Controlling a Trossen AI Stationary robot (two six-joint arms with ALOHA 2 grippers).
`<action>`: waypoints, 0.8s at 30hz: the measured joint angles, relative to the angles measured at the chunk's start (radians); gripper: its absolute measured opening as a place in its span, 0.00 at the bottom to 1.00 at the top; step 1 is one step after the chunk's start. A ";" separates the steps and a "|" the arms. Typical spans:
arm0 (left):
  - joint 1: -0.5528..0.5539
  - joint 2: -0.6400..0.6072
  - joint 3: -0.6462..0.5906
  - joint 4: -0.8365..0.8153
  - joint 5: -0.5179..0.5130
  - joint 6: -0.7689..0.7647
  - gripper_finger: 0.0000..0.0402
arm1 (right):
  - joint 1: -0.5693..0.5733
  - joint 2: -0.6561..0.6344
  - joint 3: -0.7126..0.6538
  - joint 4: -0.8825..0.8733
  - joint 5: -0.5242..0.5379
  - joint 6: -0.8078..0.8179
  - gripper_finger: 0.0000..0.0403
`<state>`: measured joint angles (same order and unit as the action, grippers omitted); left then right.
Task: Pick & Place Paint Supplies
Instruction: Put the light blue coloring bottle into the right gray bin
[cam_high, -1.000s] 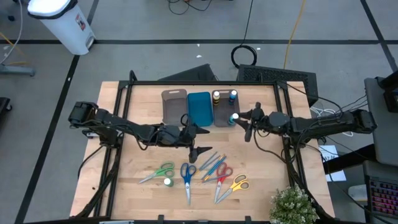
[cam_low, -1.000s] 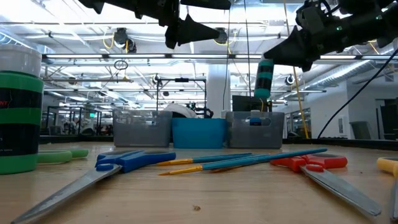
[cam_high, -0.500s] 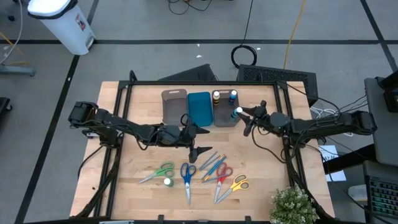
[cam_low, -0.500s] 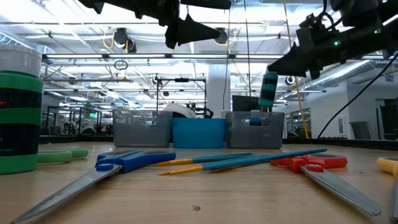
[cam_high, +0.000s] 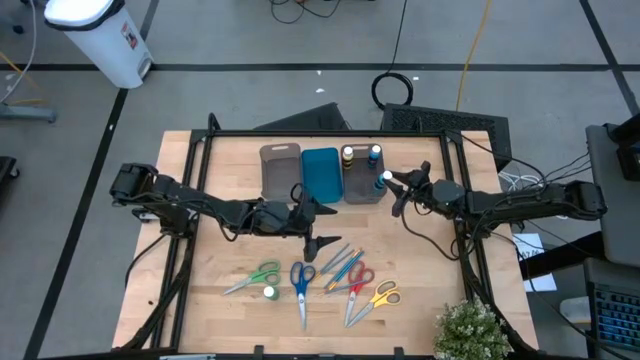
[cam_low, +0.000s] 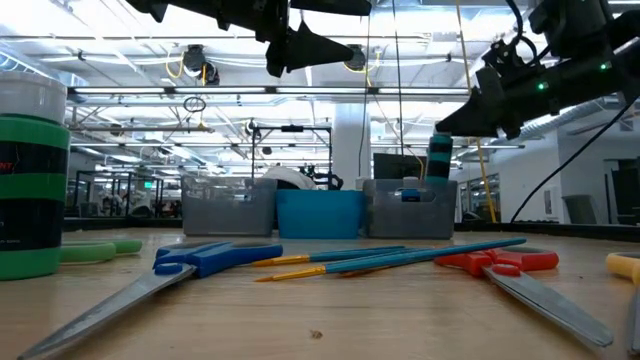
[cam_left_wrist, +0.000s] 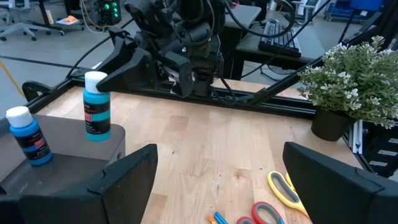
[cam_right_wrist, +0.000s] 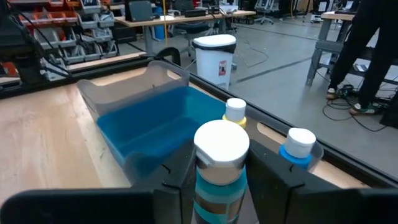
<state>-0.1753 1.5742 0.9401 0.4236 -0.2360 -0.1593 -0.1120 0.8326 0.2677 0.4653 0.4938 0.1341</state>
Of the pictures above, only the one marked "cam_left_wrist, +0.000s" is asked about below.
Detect black aluminium table frame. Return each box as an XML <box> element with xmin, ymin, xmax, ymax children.
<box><xmin>21</xmin><ymin>0</ymin><xmax>398</xmax><ymax>180</ymax></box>

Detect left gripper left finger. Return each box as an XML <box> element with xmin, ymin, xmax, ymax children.
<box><xmin>88</xmin><ymin>143</ymin><xmax>159</xmax><ymax>224</ymax></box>

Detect red handled scissors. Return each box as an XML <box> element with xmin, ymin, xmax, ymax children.
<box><xmin>236</xmin><ymin>201</ymin><xmax>285</xmax><ymax>224</ymax></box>

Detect teal paint bottle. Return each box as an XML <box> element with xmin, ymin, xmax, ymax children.
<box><xmin>82</xmin><ymin>70</ymin><xmax>112</xmax><ymax>142</ymax></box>

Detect orange item with white plate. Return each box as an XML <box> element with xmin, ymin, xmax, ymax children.
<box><xmin>55</xmin><ymin>14</ymin><xmax>81</xmax><ymax>26</ymax></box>

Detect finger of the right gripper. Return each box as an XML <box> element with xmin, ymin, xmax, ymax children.
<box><xmin>95</xmin><ymin>27</ymin><xmax>137</xmax><ymax>73</ymax></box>
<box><xmin>96</xmin><ymin>49</ymin><xmax>156</xmax><ymax>93</ymax></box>

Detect blue storage crates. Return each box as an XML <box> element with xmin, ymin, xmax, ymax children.
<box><xmin>325</xmin><ymin>0</ymin><xmax>385</xmax><ymax>22</ymax></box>

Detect dark grey desk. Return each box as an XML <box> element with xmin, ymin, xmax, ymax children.
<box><xmin>234</xmin><ymin>18</ymin><xmax>326</xmax><ymax>72</ymax></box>

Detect black backlit keyboard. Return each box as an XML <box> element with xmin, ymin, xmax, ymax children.
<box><xmin>257</xmin><ymin>21</ymin><xmax>302</xmax><ymax>58</ymax></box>

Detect grey translucent plastic bin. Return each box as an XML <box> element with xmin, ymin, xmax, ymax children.
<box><xmin>0</xmin><ymin>114</ymin><xmax>127</xmax><ymax>200</ymax></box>

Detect blue paint bottle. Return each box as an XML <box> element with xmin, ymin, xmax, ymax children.
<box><xmin>5</xmin><ymin>106</ymin><xmax>53</xmax><ymax>167</ymax></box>

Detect white office chair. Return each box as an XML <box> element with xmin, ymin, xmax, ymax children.
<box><xmin>0</xmin><ymin>0</ymin><xmax>66</xmax><ymax>42</ymax></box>

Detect black plant pot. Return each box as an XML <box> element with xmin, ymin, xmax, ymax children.
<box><xmin>310</xmin><ymin>107</ymin><xmax>358</xmax><ymax>142</ymax></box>

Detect yellow handled scissors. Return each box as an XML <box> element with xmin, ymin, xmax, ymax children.
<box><xmin>266</xmin><ymin>170</ymin><xmax>310</xmax><ymax>218</ymax></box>

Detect black computer with green lights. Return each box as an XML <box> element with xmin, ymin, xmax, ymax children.
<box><xmin>90</xmin><ymin>0</ymin><xmax>123</xmax><ymax>26</ymax></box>

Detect artificial white flowering plant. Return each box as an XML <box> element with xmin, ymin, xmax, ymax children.
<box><xmin>297</xmin><ymin>35</ymin><xmax>398</xmax><ymax>130</ymax></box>

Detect thick yellow cable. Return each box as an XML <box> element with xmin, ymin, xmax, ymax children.
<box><xmin>0</xmin><ymin>60</ymin><xmax>26</xmax><ymax>98</ymax></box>

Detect light grey desk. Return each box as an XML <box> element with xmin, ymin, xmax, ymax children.
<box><xmin>223</xmin><ymin>4</ymin><xmax>262</xmax><ymax>30</ymax></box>

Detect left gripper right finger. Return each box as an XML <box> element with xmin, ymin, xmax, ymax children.
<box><xmin>282</xmin><ymin>141</ymin><xmax>386</xmax><ymax>224</ymax></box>

